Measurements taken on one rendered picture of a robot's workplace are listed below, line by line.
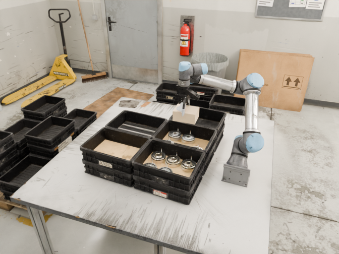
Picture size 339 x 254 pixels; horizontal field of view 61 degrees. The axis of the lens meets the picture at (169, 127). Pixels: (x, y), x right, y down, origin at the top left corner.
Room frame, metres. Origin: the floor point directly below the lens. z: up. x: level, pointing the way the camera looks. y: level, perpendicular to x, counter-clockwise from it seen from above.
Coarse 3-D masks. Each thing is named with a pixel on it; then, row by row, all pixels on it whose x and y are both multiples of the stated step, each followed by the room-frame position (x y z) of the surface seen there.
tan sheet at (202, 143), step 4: (168, 132) 1.94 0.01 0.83; (180, 140) 1.83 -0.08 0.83; (196, 140) 1.83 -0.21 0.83; (200, 140) 1.83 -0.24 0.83; (204, 140) 1.83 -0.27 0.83; (184, 144) 1.77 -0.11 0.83; (188, 144) 1.77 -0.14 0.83; (192, 144) 1.77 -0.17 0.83; (196, 144) 1.77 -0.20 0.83; (200, 144) 1.78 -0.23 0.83; (204, 144) 1.78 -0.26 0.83; (204, 148) 1.72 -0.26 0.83
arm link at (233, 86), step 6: (192, 78) 1.85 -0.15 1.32; (198, 78) 1.88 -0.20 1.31; (204, 78) 1.89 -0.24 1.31; (210, 78) 1.90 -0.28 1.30; (216, 78) 1.92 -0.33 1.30; (204, 84) 1.90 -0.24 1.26; (210, 84) 1.89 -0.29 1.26; (216, 84) 1.89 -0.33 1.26; (222, 84) 1.90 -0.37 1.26; (228, 84) 1.91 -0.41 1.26; (234, 84) 1.91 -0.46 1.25; (228, 90) 1.91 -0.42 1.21; (234, 90) 1.90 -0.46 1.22; (240, 90) 1.88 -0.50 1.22
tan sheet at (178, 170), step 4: (152, 152) 1.67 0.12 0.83; (148, 160) 1.58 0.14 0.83; (156, 164) 1.53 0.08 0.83; (160, 164) 1.53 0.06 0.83; (164, 164) 1.53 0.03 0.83; (180, 164) 1.53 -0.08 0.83; (172, 168) 1.49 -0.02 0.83; (176, 168) 1.49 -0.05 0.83; (180, 168) 1.49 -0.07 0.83; (176, 172) 1.45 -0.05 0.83; (180, 172) 1.45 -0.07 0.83; (184, 172) 1.45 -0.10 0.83; (188, 172) 1.45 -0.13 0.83; (188, 176) 1.41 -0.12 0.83
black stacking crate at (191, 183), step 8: (152, 144) 1.68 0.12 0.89; (160, 144) 1.66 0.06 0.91; (168, 144) 1.64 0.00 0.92; (144, 152) 1.57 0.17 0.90; (168, 152) 1.64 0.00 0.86; (176, 152) 1.61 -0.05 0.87; (184, 152) 1.59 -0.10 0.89; (192, 152) 1.57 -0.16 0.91; (200, 152) 1.55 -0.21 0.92; (136, 160) 1.47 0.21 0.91; (144, 160) 1.57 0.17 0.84; (136, 168) 1.42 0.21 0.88; (200, 168) 1.48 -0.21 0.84; (136, 176) 1.41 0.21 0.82; (144, 176) 1.40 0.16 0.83; (152, 176) 1.37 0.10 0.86; (160, 176) 1.36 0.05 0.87; (168, 176) 1.33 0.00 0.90; (168, 184) 1.33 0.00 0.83; (176, 184) 1.32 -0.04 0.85; (184, 184) 1.29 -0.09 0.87; (192, 184) 1.34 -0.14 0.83
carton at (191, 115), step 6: (186, 108) 1.79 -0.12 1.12; (192, 108) 1.79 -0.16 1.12; (198, 108) 1.80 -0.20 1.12; (174, 114) 1.75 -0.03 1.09; (180, 114) 1.74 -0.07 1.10; (186, 114) 1.72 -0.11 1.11; (192, 114) 1.71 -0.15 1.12; (198, 114) 1.80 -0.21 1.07; (174, 120) 1.75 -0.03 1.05; (180, 120) 1.74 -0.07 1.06; (186, 120) 1.72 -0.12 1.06; (192, 120) 1.71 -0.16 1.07
